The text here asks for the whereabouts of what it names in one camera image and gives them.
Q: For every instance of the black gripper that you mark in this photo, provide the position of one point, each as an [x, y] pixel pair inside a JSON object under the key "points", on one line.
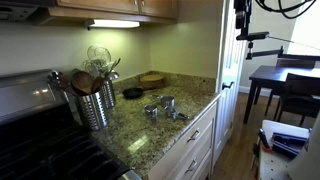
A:
{"points": [[242, 10]]}

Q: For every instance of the small steel measuring cup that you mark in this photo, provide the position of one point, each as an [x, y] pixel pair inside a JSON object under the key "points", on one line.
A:
{"points": [[171, 111]]}

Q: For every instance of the dark wooden table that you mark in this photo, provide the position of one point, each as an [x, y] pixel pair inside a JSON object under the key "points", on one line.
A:
{"points": [[271, 74]]}

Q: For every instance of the dark wooden chair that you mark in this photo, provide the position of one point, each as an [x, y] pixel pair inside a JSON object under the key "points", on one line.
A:
{"points": [[300, 95], [295, 63]]}

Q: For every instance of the bright window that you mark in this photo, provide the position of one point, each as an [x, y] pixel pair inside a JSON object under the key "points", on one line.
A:
{"points": [[306, 40]]}

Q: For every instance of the white panel door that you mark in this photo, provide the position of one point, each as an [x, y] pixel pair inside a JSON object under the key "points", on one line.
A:
{"points": [[228, 113]]}

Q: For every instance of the round wooden trivet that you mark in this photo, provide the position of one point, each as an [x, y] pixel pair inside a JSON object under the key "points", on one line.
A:
{"points": [[151, 81]]}

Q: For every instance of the red black hand tool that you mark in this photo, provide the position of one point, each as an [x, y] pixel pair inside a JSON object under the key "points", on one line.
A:
{"points": [[264, 141]]}

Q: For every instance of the blue black box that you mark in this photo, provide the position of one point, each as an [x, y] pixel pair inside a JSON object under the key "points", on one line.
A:
{"points": [[288, 143]]}

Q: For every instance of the medium steel measuring cup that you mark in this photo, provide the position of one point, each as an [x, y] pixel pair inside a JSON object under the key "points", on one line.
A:
{"points": [[151, 111]]}

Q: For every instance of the black cast iron skillet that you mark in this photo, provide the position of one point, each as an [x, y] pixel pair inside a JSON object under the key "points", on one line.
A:
{"points": [[132, 93]]}

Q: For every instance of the under cabinet light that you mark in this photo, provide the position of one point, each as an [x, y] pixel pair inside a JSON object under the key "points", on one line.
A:
{"points": [[114, 23]]}

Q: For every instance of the white base cabinet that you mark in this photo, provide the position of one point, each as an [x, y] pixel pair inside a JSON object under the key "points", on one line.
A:
{"points": [[196, 156]]}

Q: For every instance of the metal ladle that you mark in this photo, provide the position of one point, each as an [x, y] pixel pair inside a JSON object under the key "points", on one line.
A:
{"points": [[113, 75]]}

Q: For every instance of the white perforated cart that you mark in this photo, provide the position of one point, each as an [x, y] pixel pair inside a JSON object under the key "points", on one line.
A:
{"points": [[273, 166]]}

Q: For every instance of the white grey foreground column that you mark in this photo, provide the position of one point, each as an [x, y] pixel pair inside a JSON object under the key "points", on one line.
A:
{"points": [[308, 160]]}

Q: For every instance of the small perforated steel utensil holder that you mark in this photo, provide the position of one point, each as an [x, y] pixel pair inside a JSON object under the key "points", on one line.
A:
{"points": [[109, 93]]}

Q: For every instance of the small wooden spoon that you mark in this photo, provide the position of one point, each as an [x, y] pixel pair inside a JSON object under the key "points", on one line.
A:
{"points": [[97, 84]]}

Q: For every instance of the large wooden spoon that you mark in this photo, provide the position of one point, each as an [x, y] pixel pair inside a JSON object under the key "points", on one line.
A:
{"points": [[82, 82]]}

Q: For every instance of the large perforated steel utensil holder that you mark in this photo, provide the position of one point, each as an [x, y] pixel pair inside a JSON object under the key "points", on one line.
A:
{"points": [[92, 111]]}

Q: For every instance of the dark slotted wooden spatula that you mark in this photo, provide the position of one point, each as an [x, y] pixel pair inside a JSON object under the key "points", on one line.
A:
{"points": [[58, 81]]}

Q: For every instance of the grey range hood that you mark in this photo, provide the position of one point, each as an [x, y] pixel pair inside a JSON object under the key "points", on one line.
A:
{"points": [[13, 12]]}

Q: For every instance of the black steel stove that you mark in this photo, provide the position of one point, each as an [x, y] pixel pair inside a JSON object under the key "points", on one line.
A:
{"points": [[33, 146]]}

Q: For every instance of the black bar camera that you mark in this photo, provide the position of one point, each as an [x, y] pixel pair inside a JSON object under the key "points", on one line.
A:
{"points": [[252, 36]]}

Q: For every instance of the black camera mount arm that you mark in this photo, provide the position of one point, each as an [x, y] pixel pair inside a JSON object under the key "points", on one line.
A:
{"points": [[266, 52]]}

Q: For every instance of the wooden wall cabinet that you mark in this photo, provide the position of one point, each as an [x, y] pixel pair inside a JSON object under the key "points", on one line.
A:
{"points": [[100, 6]]}

